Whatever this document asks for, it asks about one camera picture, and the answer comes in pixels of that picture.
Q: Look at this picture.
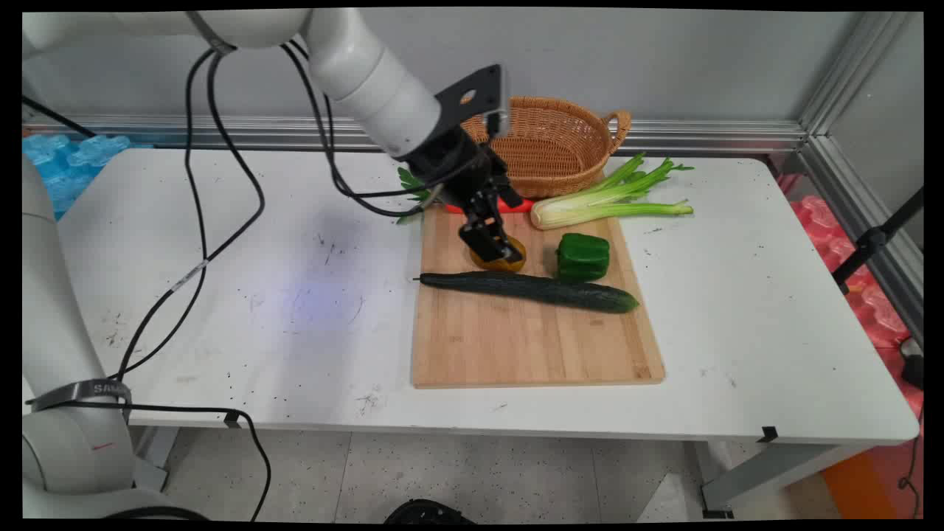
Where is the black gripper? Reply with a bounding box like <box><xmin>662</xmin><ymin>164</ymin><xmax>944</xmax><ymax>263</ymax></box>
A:
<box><xmin>407</xmin><ymin>127</ymin><xmax>523</xmax><ymax>263</ymax></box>

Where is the yellow orange round vegetable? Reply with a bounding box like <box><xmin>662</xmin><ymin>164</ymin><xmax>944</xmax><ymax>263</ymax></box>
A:
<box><xmin>469</xmin><ymin>236</ymin><xmax>527</xmax><ymax>274</ymax></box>

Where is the red carrot with green leaves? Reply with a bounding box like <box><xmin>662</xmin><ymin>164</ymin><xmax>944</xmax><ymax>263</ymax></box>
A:
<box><xmin>395</xmin><ymin>167</ymin><xmax>535</xmax><ymax>225</ymax></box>

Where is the dark green cucumber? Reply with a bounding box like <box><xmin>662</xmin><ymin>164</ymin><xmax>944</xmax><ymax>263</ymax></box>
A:
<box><xmin>413</xmin><ymin>271</ymin><xmax>639</xmax><ymax>314</ymax></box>

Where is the green bell pepper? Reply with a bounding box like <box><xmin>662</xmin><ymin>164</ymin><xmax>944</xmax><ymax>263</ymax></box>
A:
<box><xmin>555</xmin><ymin>233</ymin><xmax>611</xmax><ymax>284</ymax></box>

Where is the wooden cutting board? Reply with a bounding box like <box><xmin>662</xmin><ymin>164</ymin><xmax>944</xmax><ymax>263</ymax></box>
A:
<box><xmin>410</xmin><ymin>206</ymin><xmax>666</xmax><ymax>390</ymax></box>

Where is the woven wicker basket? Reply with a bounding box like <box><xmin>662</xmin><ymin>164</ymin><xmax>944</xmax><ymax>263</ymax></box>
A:
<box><xmin>462</xmin><ymin>96</ymin><xmax>632</xmax><ymax>200</ymax></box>

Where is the green celery bunch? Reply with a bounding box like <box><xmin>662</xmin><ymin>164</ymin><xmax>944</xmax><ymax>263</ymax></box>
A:
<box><xmin>531</xmin><ymin>153</ymin><xmax>695</xmax><ymax>231</ymax></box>

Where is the black round object on floor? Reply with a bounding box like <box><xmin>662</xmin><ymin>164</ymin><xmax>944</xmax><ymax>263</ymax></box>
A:
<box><xmin>383</xmin><ymin>499</ymin><xmax>476</xmax><ymax>524</ymax></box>

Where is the white table leg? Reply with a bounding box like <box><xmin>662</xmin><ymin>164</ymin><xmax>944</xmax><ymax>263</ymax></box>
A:
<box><xmin>693</xmin><ymin>441</ymin><xmax>878</xmax><ymax>520</ymax></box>

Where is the red foam mat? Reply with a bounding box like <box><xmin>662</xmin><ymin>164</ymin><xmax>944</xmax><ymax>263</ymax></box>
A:
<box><xmin>774</xmin><ymin>173</ymin><xmax>924</xmax><ymax>421</ymax></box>

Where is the black tripod stand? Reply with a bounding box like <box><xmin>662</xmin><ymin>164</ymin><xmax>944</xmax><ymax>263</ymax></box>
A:
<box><xmin>832</xmin><ymin>188</ymin><xmax>924</xmax><ymax>296</ymax></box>

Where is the blue foam mat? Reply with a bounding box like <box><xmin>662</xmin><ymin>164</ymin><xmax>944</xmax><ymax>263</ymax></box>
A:
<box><xmin>22</xmin><ymin>133</ymin><xmax>156</xmax><ymax>222</ymax></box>

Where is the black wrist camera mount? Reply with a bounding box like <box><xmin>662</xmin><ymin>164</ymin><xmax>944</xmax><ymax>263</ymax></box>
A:
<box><xmin>434</xmin><ymin>65</ymin><xmax>511</xmax><ymax>139</ymax></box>

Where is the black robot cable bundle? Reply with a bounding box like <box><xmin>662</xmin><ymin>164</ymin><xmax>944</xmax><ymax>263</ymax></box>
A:
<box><xmin>22</xmin><ymin>41</ymin><xmax>487</xmax><ymax>521</ymax></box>

